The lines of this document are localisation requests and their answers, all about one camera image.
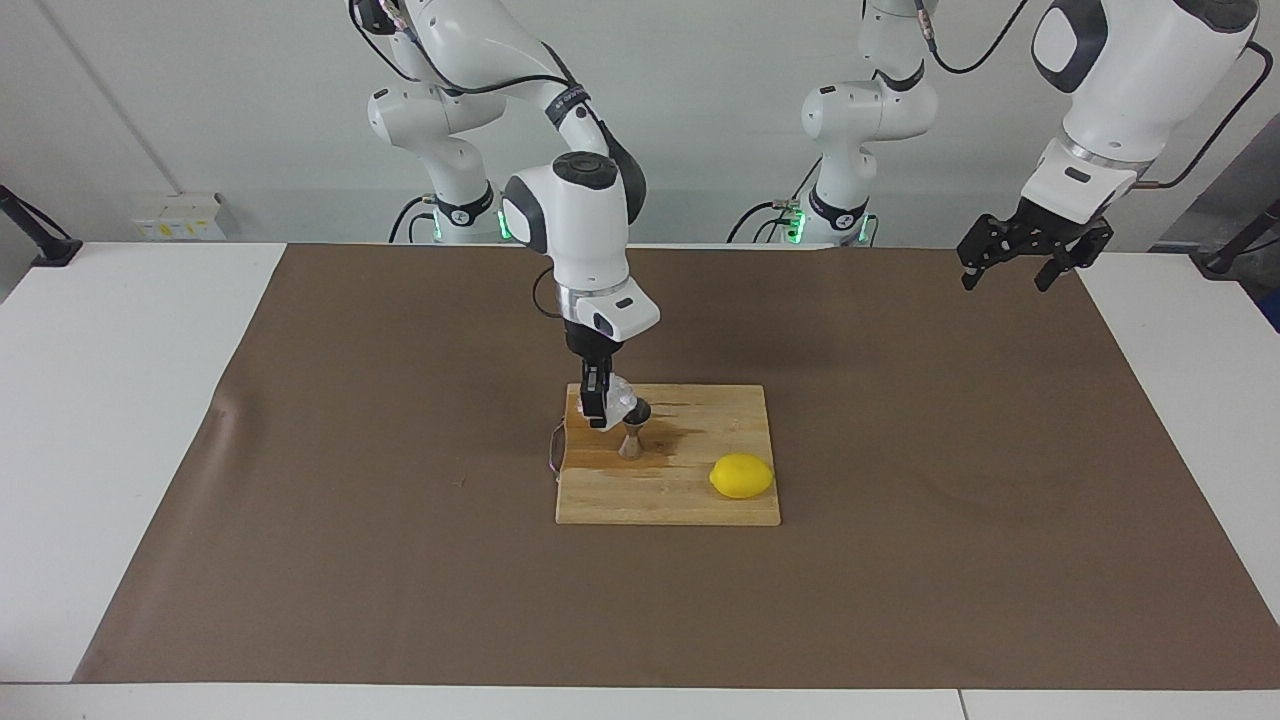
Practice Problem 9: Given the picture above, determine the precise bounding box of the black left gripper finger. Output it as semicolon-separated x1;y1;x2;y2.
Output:
955;215;1033;294
1035;220;1116;296

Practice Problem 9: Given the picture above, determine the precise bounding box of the wooden cutting board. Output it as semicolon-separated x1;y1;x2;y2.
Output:
548;383;783;528

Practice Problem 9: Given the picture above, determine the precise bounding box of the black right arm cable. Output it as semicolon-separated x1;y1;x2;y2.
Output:
345;0;601;321

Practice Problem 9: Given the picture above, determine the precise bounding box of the steel double jigger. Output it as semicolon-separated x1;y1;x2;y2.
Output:
618;398;653;461

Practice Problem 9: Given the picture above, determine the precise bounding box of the white wall outlet box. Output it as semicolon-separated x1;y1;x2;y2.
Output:
133;193;229;242

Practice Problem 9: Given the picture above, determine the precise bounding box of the yellow lemon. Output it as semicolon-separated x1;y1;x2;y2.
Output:
708;453;776;500

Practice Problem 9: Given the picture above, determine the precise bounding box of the black base cable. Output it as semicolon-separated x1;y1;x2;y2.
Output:
388;195;441;244
727;150;831;244

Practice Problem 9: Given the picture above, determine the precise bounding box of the black clamp stand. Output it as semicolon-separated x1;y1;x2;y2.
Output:
1195;198;1280;279
0;185;83;267

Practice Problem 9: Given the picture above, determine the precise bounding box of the brown paper table mat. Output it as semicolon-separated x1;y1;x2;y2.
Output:
72;243;1280;691

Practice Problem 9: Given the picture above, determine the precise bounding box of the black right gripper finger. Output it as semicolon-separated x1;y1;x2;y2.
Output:
580;362;613;431

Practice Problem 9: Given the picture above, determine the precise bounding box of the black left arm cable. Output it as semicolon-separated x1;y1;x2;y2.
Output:
910;0;1276;191

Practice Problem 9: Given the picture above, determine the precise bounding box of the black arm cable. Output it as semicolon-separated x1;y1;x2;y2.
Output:
345;0;601;321
910;0;1276;191

